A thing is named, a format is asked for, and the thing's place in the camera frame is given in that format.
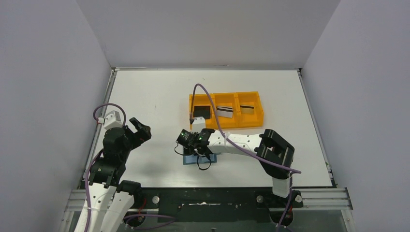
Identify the blue leather card holder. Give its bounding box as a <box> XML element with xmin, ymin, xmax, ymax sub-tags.
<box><xmin>182</xmin><ymin>147</ymin><xmax>217</xmax><ymax>165</ymax></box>

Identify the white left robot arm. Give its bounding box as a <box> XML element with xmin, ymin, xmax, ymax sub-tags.
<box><xmin>75</xmin><ymin>117</ymin><xmax>152</xmax><ymax>232</ymax></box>

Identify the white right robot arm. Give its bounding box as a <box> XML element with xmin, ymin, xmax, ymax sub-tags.
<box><xmin>176</xmin><ymin>128</ymin><xmax>300</xmax><ymax>198</ymax></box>

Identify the black card in tray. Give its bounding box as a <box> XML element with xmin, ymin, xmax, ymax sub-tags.
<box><xmin>192</xmin><ymin>105</ymin><xmax>211</xmax><ymax>119</ymax></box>

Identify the silver striped card middle compartment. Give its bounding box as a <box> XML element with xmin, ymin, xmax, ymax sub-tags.
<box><xmin>216</xmin><ymin>106</ymin><xmax>234</xmax><ymax>118</ymax></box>

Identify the yellow three-compartment plastic tray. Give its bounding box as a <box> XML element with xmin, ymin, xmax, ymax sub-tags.
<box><xmin>189</xmin><ymin>91</ymin><xmax>264</xmax><ymax>129</ymax></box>

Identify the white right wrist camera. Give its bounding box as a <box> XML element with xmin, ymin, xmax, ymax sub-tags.
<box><xmin>191</xmin><ymin>116</ymin><xmax>206</xmax><ymax>133</ymax></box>

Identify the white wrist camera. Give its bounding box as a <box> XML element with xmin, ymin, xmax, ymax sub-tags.
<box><xmin>97</xmin><ymin>110</ymin><xmax>123</xmax><ymax>130</ymax></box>
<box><xmin>191</xmin><ymin>116</ymin><xmax>206</xmax><ymax>133</ymax></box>

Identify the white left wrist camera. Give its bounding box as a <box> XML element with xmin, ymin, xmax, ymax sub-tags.
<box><xmin>97</xmin><ymin>110</ymin><xmax>123</xmax><ymax>130</ymax></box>

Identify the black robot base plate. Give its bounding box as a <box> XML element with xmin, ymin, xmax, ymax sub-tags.
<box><xmin>127</xmin><ymin>187</ymin><xmax>304</xmax><ymax>226</ymax></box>

